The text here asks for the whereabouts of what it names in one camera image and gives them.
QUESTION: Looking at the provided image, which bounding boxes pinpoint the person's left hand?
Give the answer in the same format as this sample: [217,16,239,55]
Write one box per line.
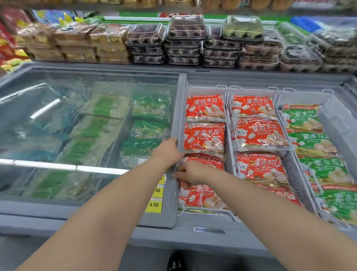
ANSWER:
[152,138,185,171]

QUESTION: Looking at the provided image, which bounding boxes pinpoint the person's right hand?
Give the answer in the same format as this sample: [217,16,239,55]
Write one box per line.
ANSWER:
[173,160,221,190]

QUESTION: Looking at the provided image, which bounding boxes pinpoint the sliding glass freezer lid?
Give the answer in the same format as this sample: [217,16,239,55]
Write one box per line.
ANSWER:
[0,66,188,229]

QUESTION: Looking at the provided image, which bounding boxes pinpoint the person's left forearm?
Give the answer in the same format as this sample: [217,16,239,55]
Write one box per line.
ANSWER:
[15,152,175,271]

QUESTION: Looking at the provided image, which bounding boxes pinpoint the person's right forearm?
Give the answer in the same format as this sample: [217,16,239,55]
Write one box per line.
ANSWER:
[208,168,357,271]

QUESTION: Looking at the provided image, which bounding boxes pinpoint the pile of dark green packets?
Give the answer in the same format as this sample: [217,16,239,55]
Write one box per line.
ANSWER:
[120,92,172,168]

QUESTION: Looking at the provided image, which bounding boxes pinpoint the small freezer badge label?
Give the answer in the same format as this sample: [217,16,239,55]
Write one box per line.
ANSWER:
[193,227,226,235]

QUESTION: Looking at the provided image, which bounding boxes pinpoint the grey chest freezer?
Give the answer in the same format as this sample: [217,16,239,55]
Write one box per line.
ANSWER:
[0,61,357,259]

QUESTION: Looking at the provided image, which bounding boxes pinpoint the group of red dumpling packets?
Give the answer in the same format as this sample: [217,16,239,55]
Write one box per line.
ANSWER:
[178,93,303,211]

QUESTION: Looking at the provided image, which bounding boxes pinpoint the pile of pale green packets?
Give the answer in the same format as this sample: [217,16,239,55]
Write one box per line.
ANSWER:
[32,93,131,200]

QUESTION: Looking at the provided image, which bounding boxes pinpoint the stacks of clear pastry boxes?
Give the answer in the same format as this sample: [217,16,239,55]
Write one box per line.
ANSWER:
[126,15,357,74]

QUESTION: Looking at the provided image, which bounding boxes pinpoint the green dumpling packet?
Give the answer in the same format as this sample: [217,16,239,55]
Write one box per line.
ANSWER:
[312,184,357,226]
[287,130,338,157]
[297,155,355,187]
[282,104,324,133]

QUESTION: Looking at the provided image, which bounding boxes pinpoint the pile of blue frozen packets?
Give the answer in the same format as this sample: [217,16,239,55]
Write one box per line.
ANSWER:
[0,110,71,168]

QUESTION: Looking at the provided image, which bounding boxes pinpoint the green shelf edge strip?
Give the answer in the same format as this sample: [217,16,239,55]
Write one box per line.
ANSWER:
[100,12,293,23]

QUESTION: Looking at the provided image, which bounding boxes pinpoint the clear box of green pastries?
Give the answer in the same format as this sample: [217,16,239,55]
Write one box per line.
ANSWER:
[222,15,264,41]

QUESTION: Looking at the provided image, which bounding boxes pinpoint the stacks of orange cake boxes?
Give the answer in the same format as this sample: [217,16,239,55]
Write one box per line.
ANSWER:
[14,23,130,65]

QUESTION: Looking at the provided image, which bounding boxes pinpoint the blue plastic pack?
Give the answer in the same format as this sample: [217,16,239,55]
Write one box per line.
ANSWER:
[290,16,322,33]

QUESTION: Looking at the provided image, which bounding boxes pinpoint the row of blue yellow packets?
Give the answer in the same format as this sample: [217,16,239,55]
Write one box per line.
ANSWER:
[31,9,99,26]

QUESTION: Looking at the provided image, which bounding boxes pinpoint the pile of red snack packets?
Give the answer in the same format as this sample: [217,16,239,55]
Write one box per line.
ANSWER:
[0,7,33,74]

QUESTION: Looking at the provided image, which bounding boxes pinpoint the white wire freezer basket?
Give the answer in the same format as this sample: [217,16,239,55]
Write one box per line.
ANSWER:
[226,86,317,214]
[177,84,241,221]
[275,88,357,232]

